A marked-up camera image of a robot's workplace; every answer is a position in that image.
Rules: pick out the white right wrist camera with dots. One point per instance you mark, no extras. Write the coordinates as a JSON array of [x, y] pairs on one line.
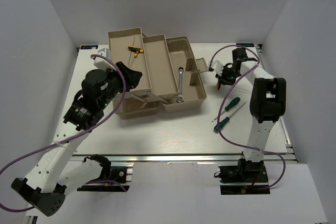
[[216, 66]]

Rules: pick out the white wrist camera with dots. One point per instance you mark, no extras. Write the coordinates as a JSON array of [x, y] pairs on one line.
[[216, 66], [102, 59]]

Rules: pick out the blue label sticker left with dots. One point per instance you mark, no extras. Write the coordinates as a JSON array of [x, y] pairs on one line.
[[88, 47]]

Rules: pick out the beige plastic toolbox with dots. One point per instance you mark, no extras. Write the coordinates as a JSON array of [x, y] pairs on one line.
[[159, 65]]

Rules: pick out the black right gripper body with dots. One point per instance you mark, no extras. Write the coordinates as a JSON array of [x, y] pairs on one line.
[[228, 75]]

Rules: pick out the small green screwdriver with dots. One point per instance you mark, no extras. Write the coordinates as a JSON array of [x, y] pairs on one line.
[[234, 102]]

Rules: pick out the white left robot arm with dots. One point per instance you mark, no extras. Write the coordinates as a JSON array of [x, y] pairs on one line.
[[46, 186]]

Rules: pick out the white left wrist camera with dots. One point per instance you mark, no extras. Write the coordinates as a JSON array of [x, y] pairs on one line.
[[102, 59]]

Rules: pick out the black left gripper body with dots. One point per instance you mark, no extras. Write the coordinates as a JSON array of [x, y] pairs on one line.
[[115, 85]]

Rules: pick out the large green screwdriver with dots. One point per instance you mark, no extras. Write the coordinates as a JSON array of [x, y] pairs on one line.
[[221, 124]]

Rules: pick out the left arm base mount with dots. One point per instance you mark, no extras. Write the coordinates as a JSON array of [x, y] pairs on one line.
[[118, 180]]

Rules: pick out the blue label sticker right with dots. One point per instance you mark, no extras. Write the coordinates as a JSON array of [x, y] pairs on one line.
[[245, 45]]

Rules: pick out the aluminium table front rail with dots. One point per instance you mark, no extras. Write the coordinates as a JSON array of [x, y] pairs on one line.
[[186, 158]]

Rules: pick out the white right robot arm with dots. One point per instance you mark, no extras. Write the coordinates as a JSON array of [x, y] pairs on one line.
[[267, 102]]

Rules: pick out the silver ratchet wrench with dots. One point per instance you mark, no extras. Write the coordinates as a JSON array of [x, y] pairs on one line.
[[180, 86]]

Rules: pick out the blue label sticker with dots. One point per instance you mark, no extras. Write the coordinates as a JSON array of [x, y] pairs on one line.
[[88, 47], [245, 45]]

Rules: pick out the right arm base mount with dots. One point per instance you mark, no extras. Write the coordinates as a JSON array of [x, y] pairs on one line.
[[245, 178]]

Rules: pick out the long yellow black T-handle key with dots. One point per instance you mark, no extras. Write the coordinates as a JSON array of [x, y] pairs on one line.
[[135, 51]]

